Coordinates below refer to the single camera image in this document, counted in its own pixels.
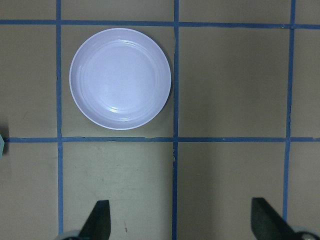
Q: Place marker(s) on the lavender round plate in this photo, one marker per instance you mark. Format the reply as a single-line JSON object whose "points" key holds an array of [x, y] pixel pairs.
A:
{"points": [[120, 79]]}

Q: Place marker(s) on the mint green hexagonal cup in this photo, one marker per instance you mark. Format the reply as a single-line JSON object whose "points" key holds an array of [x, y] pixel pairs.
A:
{"points": [[2, 145]]}

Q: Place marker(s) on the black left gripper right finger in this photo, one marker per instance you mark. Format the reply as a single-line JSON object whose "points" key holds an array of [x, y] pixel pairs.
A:
{"points": [[267, 224]]}

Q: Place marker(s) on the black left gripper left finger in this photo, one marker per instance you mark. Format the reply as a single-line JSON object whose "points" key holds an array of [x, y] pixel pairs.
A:
{"points": [[98, 224]]}

